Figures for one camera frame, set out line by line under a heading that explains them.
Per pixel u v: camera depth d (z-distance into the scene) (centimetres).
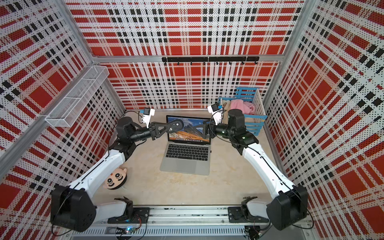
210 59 88
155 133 65
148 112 65
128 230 69
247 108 107
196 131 66
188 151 96
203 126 61
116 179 78
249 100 119
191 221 74
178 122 72
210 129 63
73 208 40
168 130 71
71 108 72
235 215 73
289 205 39
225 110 59
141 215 73
